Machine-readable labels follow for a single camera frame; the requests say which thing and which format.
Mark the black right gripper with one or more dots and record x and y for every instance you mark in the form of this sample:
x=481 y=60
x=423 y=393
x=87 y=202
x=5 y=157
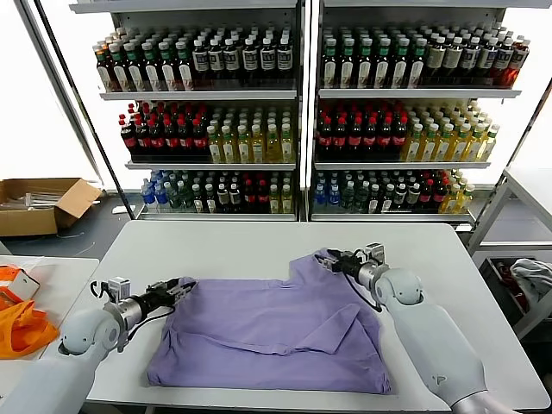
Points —
x=350 y=263

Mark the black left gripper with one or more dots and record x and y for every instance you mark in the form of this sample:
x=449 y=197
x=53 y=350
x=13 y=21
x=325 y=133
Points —
x=159 y=295

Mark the purple t-shirt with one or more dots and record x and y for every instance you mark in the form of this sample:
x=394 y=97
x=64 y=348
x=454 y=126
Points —
x=259 y=336

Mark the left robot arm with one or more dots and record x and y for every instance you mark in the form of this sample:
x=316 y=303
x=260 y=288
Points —
x=82 y=336

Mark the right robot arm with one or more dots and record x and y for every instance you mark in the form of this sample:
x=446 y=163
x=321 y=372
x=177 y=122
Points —
x=431 y=345

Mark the blue-label water bottle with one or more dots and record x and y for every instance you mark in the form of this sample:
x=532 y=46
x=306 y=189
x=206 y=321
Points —
x=320 y=195
x=148 y=195
x=334 y=195
x=161 y=195

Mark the green-label water bottle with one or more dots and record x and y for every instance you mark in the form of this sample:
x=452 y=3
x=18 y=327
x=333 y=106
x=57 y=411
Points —
x=362 y=197
x=186 y=197
x=174 y=197
x=349 y=197

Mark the yellow juice bottle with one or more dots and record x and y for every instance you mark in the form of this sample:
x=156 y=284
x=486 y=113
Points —
x=257 y=146
x=445 y=146
x=476 y=145
x=287 y=146
x=214 y=146
x=275 y=199
x=272 y=146
x=228 y=146
x=466 y=197
x=415 y=146
x=243 y=146
x=286 y=199
x=490 y=144
x=430 y=146
x=460 y=146
x=452 y=199

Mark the white-capped dark tea bottle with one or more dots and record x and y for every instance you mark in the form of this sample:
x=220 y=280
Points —
x=388 y=199
x=414 y=196
x=375 y=199
x=210 y=199
x=222 y=197
x=401 y=197
x=198 y=199
x=235 y=197

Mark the small white paper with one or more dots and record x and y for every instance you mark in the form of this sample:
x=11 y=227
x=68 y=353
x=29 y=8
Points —
x=118 y=210

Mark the white side table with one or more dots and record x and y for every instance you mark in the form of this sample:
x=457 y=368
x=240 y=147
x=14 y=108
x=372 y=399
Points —
x=64 y=276

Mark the orange and white box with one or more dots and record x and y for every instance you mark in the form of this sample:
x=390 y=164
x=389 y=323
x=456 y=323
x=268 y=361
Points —
x=17 y=286

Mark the orange cloth bag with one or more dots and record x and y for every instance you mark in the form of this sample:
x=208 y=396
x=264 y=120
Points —
x=21 y=332

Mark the white metal rack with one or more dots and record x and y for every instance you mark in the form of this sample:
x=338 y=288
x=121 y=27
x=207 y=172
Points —
x=491 y=211

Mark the black storage bin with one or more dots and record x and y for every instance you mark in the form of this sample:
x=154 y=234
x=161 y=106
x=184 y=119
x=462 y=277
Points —
x=496 y=293

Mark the open cardboard box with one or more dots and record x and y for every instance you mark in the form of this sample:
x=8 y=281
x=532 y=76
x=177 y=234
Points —
x=26 y=222

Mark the clear plastic packets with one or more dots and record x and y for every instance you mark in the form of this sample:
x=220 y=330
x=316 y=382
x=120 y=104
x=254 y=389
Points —
x=30 y=199

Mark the red cloth item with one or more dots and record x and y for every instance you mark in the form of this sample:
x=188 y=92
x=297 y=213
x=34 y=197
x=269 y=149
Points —
x=511 y=280

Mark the grey metal shelf unit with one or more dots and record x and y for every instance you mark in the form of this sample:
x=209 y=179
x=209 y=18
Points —
x=418 y=93
x=198 y=95

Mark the green-capped dark drink bottle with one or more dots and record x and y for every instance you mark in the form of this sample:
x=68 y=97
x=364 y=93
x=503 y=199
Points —
x=330 y=64
x=184 y=69
x=347 y=64
x=416 y=64
x=167 y=69
x=133 y=69
x=365 y=64
x=382 y=64
x=151 y=69
x=118 y=69
x=400 y=64

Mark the grey white crumpled cloth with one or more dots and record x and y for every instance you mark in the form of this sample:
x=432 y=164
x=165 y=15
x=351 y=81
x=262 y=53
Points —
x=532 y=276

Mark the dark bottle grey label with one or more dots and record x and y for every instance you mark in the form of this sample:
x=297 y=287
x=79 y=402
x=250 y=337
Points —
x=201 y=60
x=217 y=60
x=469 y=58
x=250 y=59
x=503 y=60
x=267 y=59
x=487 y=59
x=435 y=58
x=453 y=58
x=285 y=58
x=233 y=60

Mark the orange drink bottle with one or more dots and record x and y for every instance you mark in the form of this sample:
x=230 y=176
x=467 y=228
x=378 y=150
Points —
x=103 y=64

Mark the red drink bottle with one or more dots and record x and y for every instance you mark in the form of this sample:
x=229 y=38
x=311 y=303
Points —
x=519 y=62

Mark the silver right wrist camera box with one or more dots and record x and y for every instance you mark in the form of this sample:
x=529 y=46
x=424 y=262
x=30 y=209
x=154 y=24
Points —
x=374 y=253

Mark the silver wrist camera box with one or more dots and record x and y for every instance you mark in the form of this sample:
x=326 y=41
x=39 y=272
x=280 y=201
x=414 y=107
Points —
x=374 y=253
x=120 y=288

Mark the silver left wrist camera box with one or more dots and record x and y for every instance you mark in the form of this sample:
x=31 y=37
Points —
x=120 y=288

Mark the black frame pole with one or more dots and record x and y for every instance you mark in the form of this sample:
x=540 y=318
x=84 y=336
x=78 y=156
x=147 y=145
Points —
x=528 y=125
x=84 y=108

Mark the white frame beam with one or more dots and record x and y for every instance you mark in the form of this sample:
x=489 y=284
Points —
x=60 y=92

